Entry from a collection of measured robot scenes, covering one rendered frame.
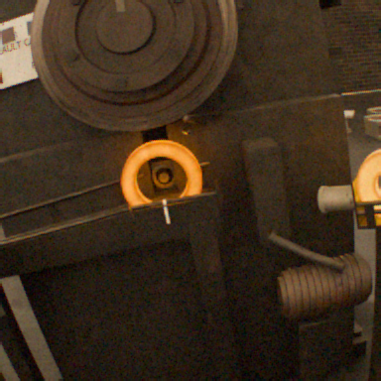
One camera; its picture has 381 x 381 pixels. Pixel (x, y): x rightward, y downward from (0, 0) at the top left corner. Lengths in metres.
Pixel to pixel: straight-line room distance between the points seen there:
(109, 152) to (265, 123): 0.38
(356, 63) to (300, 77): 6.47
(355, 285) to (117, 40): 0.73
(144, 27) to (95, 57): 0.12
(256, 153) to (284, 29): 0.35
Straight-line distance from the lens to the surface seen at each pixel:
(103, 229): 1.08
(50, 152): 1.16
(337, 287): 1.01
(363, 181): 0.98
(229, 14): 1.00
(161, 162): 1.15
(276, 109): 1.11
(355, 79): 7.64
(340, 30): 7.55
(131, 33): 0.90
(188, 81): 0.97
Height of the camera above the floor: 1.03
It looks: 17 degrees down
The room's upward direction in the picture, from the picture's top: 11 degrees counter-clockwise
